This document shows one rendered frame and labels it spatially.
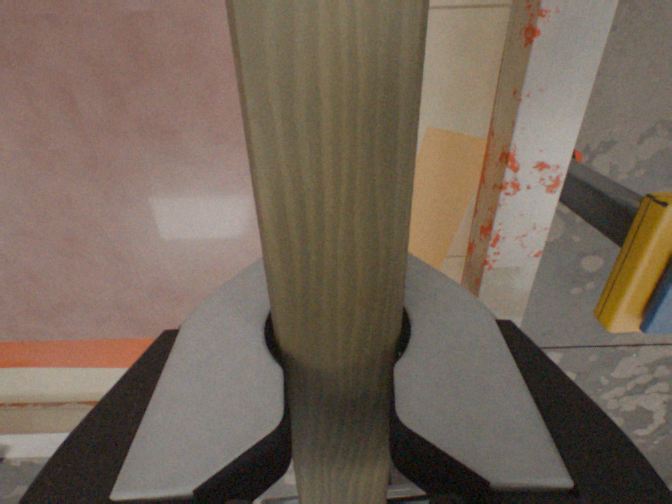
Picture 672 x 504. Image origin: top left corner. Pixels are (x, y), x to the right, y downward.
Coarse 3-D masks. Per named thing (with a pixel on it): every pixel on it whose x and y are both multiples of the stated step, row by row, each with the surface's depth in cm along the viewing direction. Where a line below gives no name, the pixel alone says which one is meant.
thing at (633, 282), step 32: (576, 160) 51; (576, 192) 45; (608, 192) 41; (608, 224) 40; (640, 224) 30; (640, 256) 30; (608, 288) 34; (640, 288) 32; (608, 320) 34; (640, 320) 33
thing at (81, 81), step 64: (0, 0) 20; (64, 0) 20; (128, 0) 21; (192, 0) 21; (0, 64) 22; (64, 64) 22; (128, 64) 22; (192, 64) 22; (0, 128) 24; (64, 128) 24; (128, 128) 24; (192, 128) 24
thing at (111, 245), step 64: (0, 192) 26; (64, 192) 26; (128, 192) 26; (192, 192) 26; (0, 256) 29; (64, 256) 29; (128, 256) 29; (192, 256) 29; (256, 256) 29; (0, 320) 32; (64, 320) 32; (128, 320) 32
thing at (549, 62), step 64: (512, 0) 21; (576, 0) 18; (512, 64) 21; (576, 64) 19; (512, 128) 21; (576, 128) 21; (512, 192) 23; (512, 256) 25; (512, 320) 28; (0, 448) 36
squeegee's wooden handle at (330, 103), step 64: (256, 0) 5; (320, 0) 5; (384, 0) 5; (256, 64) 5; (320, 64) 5; (384, 64) 5; (256, 128) 6; (320, 128) 6; (384, 128) 6; (256, 192) 7; (320, 192) 6; (384, 192) 6; (320, 256) 7; (384, 256) 7; (320, 320) 8; (384, 320) 8; (320, 384) 9; (384, 384) 9; (320, 448) 10; (384, 448) 10
